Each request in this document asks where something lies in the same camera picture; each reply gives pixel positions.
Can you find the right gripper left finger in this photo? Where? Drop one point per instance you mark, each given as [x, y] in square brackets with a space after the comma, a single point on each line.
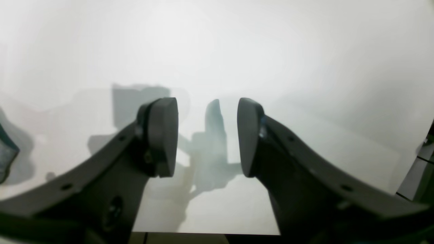
[98, 201]

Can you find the grey T-shirt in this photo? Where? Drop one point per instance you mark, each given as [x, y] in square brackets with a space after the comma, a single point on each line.
[8, 152]

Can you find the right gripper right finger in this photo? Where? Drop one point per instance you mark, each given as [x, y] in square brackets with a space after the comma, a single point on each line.
[315, 202]

